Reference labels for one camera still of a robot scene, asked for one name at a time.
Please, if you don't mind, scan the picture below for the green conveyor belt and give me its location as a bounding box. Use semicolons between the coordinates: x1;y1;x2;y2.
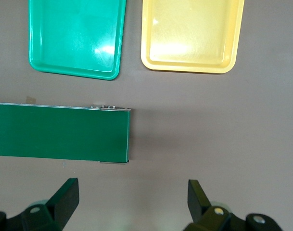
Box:
0;102;132;165

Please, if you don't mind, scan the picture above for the green plastic tray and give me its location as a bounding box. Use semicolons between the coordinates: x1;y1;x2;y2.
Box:
28;0;127;81

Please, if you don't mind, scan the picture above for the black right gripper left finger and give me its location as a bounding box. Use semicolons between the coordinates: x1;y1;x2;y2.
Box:
0;178;79;231

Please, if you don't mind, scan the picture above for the yellow plastic tray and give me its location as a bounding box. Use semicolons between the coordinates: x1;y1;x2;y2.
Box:
140;0;245;74

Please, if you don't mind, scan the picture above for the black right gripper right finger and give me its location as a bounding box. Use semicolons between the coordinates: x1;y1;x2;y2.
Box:
184;179;283;231

